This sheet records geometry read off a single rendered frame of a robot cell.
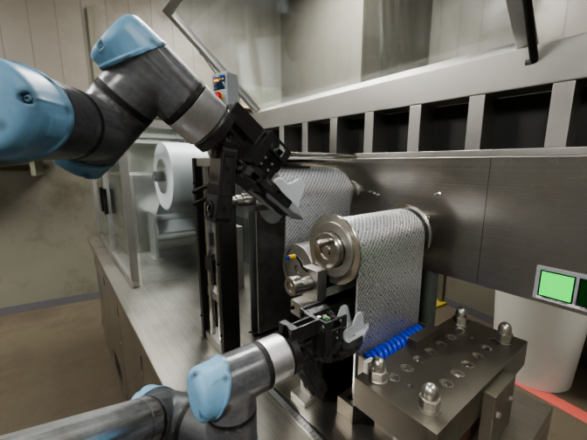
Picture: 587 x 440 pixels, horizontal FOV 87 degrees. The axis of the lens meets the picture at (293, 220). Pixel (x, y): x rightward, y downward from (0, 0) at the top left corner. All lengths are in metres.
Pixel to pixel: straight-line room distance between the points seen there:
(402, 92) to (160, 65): 0.68
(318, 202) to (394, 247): 0.25
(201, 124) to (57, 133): 0.18
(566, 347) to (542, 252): 1.83
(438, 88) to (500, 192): 0.29
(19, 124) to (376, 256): 0.57
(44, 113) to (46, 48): 3.60
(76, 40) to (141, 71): 3.49
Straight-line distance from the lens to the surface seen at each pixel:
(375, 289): 0.68
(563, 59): 0.82
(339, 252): 0.61
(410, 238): 0.75
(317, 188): 0.84
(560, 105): 0.81
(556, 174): 0.79
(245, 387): 0.50
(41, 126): 0.31
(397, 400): 0.63
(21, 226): 3.86
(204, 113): 0.44
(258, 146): 0.48
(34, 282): 3.98
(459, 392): 0.69
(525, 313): 2.49
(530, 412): 0.93
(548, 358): 2.61
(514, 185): 0.81
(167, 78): 0.43
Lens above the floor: 1.43
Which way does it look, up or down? 10 degrees down
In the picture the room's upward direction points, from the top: straight up
